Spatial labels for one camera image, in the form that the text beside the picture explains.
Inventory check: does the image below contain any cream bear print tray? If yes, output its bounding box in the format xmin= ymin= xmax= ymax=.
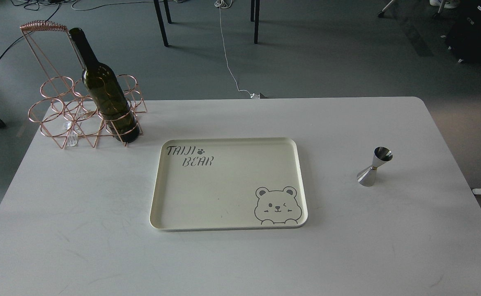
xmin=150 ymin=137 xmax=308 ymax=231

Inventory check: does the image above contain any black table leg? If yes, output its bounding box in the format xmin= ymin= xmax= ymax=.
xmin=250 ymin=0 xmax=260 ymax=44
xmin=153 ymin=0 xmax=172 ymax=47

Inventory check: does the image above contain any white floor cable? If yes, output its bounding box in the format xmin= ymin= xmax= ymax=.
xmin=214 ymin=0 xmax=260 ymax=99

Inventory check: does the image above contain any silver steel jigger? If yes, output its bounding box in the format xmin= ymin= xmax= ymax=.
xmin=357 ymin=147 xmax=393 ymax=187

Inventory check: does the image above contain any black equipment case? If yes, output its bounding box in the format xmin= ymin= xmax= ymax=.
xmin=445 ymin=0 xmax=481 ymax=62

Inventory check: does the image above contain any black table leg left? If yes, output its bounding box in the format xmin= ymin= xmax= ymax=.
xmin=153 ymin=0 xmax=172 ymax=47

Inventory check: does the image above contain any dark green wine bottle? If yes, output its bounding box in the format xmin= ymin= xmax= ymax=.
xmin=69 ymin=28 xmax=140 ymax=143

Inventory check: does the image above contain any black table leg right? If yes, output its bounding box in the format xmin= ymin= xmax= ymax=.
xmin=250 ymin=0 xmax=260 ymax=44

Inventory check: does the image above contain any rose gold wire bottle rack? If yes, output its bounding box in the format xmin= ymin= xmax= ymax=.
xmin=20 ymin=20 xmax=147 ymax=149

